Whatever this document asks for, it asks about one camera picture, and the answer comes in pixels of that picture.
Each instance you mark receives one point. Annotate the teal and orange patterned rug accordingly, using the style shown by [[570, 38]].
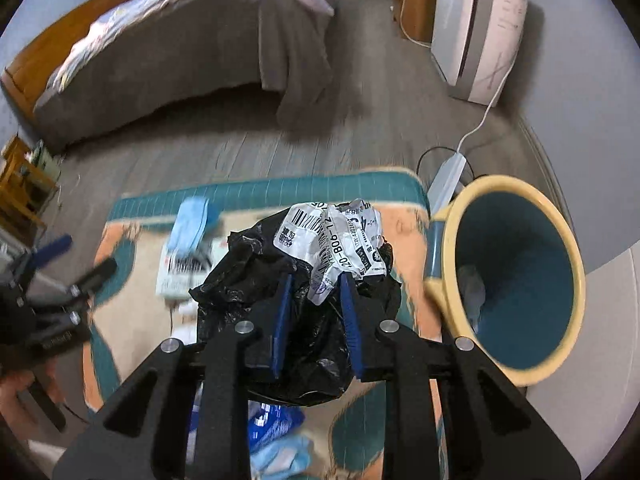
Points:
[[145, 240]]

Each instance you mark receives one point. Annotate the wooden bed headboard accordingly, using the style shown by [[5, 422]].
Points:
[[45, 55]]

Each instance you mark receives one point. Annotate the white air purifier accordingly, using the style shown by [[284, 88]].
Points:
[[475, 25]]

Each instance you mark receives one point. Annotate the light floral quilt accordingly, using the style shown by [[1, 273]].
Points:
[[165, 5]]

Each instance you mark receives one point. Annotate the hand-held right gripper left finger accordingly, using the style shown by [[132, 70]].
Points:
[[281, 320]]

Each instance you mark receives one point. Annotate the black plastic bag white label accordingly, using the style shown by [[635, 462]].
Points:
[[320, 340]]

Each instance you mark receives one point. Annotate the wooden nightstand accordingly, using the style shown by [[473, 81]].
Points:
[[417, 0]]

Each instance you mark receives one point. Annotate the bed with grey cover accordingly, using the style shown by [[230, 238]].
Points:
[[210, 55]]

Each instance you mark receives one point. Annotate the white power strip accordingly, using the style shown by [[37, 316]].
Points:
[[446, 180]]

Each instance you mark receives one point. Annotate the white panelled door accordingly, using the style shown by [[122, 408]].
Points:
[[590, 360]]

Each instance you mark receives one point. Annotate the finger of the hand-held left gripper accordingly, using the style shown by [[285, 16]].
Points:
[[95, 275], [52, 250]]

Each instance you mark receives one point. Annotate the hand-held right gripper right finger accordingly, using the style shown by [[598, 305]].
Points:
[[351, 325]]

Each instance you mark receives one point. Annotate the light blue face mask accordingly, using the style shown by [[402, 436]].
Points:
[[285, 457]]

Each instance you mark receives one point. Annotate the wooden side table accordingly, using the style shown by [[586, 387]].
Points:
[[22, 185]]

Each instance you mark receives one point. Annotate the white tissue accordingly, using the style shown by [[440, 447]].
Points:
[[471, 292]]

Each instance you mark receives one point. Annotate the white barcode packet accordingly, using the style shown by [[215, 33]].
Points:
[[180, 275]]

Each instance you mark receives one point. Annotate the yellow rimmed teal trash bin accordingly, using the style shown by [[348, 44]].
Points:
[[520, 270]]

